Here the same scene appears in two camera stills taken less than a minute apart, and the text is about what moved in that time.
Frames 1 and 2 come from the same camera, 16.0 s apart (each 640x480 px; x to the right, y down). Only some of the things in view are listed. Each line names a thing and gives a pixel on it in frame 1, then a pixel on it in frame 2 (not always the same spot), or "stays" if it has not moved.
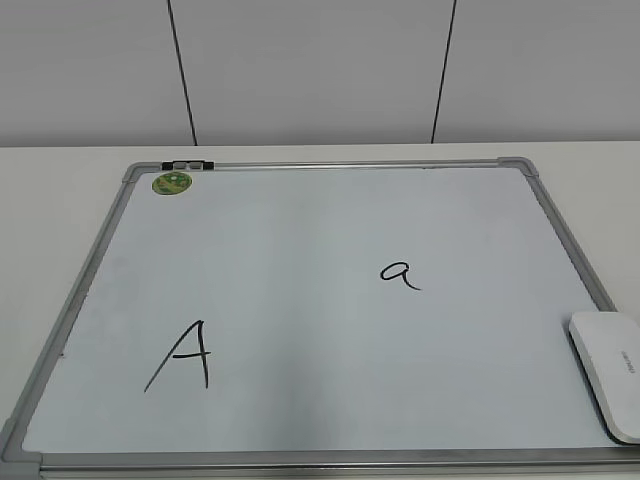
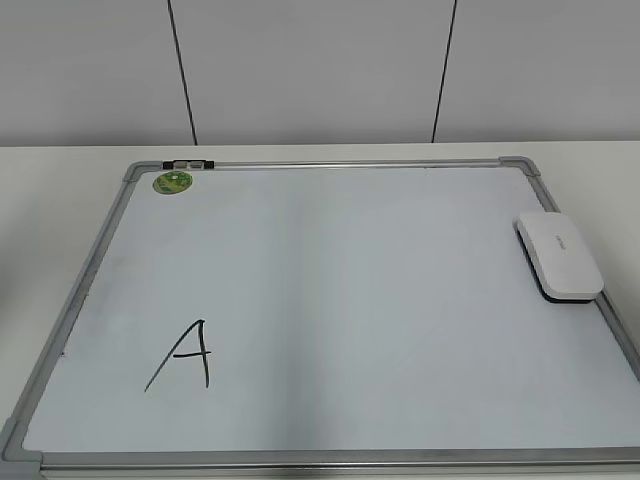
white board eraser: x=609 y=346 → x=562 y=264
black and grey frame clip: x=188 y=165 stays
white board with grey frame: x=404 y=320 stays
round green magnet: x=171 y=183 stays
